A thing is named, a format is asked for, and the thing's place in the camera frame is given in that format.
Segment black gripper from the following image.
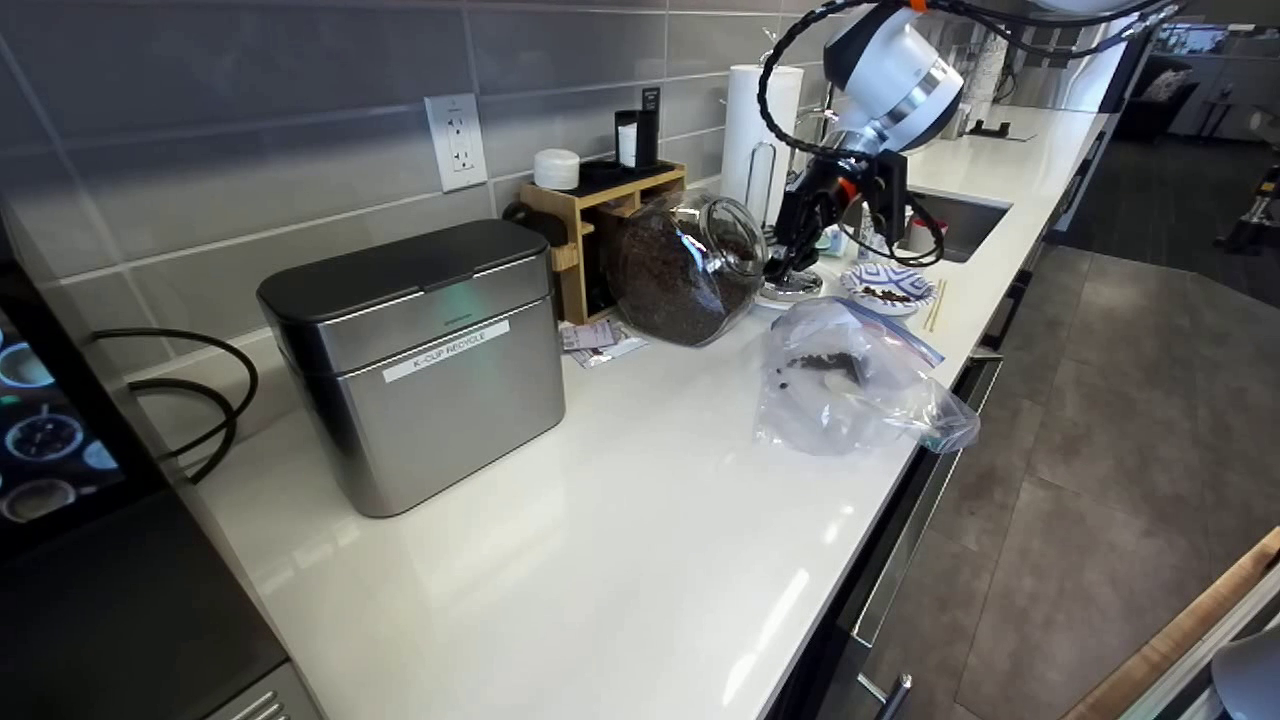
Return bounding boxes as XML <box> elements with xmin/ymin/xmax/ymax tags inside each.
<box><xmin>763</xmin><ymin>145</ymin><xmax>871</xmax><ymax>287</ymax></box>

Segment coffee beans inside bag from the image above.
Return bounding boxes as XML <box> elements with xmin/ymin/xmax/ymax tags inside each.
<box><xmin>784</xmin><ymin>349</ymin><xmax>862</xmax><ymax>388</ymax></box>

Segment glass jar of coffee beans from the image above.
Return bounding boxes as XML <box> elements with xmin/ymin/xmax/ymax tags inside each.
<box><xmin>604</xmin><ymin>196</ymin><xmax>773</xmax><ymax>349</ymax></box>

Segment clear zip plastic bag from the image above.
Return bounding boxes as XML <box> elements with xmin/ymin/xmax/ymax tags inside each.
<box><xmin>756</xmin><ymin>292</ymin><xmax>984</xmax><ymax>461</ymax></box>

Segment black container on rack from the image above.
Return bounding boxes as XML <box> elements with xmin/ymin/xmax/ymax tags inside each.
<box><xmin>612</xmin><ymin>83</ymin><xmax>665</xmax><ymax>175</ymax></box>

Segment black coffee machine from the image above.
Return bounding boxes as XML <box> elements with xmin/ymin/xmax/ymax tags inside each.
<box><xmin>0</xmin><ymin>252</ymin><xmax>294</xmax><ymax>720</ymax></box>

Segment tipped patterned paper cup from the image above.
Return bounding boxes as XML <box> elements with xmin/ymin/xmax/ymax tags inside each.
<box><xmin>812</xmin><ymin>220</ymin><xmax>862</xmax><ymax>263</ymax></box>

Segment large blue patterned paper bowl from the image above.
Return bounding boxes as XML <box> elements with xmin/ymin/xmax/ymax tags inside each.
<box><xmin>844</xmin><ymin>260</ymin><xmax>941</xmax><ymax>320</ymax></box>

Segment white paper towel roll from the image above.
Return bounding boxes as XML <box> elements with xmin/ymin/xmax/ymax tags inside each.
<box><xmin>716</xmin><ymin>61</ymin><xmax>807</xmax><ymax>227</ymax></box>

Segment sink basin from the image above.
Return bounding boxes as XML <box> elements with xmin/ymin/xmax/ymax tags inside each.
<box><xmin>905</xmin><ymin>188</ymin><xmax>1017</xmax><ymax>270</ymax></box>

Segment wooden rack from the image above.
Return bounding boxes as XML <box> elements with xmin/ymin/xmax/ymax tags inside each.
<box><xmin>517</xmin><ymin>157</ymin><xmax>693</xmax><ymax>329</ymax></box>

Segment small sachets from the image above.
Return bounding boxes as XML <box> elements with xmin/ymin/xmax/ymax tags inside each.
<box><xmin>556</xmin><ymin>313</ymin><xmax>645</xmax><ymax>368</ymax></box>

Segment small white jar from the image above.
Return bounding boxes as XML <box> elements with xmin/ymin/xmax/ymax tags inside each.
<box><xmin>531</xmin><ymin>145</ymin><xmax>586</xmax><ymax>196</ymax></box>

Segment dark cabinet front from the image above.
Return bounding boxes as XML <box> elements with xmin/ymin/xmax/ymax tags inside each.
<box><xmin>773</xmin><ymin>353</ymin><xmax>1008</xmax><ymax>720</ymax></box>

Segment stainless steel bin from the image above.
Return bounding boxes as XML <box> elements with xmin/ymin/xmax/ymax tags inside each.
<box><xmin>255</xmin><ymin>216</ymin><xmax>574</xmax><ymax>524</ymax></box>

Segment wooden board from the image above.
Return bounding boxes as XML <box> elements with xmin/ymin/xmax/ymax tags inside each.
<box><xmin>1065</xmin><ymin>524</ymin><xmax>1280</xmax><ymax>720</ymax></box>

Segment patterned pod box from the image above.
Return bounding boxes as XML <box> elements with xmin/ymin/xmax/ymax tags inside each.
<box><xmin>0</xmin><ymin>313</ymin><xmax>130</xmax><ymax>530</ymax></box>

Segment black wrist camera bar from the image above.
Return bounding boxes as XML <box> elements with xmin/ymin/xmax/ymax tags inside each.
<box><xmin>853</xmin><ymin>149</ymin><xmax>912</xmax><ymax>227</ymax></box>

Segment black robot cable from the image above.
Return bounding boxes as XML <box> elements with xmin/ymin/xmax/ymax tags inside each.
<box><xmin>756</xmin><ymin>0</ymin><xmax>952</xmax><ymax>272</ymax></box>

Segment white wall outlet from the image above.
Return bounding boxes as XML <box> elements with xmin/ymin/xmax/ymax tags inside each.
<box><xmin>425</xmin><ymin>87</ymin><xmax>493</xmax><ymax>196</ymax></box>

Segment black power cable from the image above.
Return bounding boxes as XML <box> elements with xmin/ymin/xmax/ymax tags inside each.
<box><xmin>84</xmin><ymin>324</ymin><xmax>263</xmax><ymax>488</ymax></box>

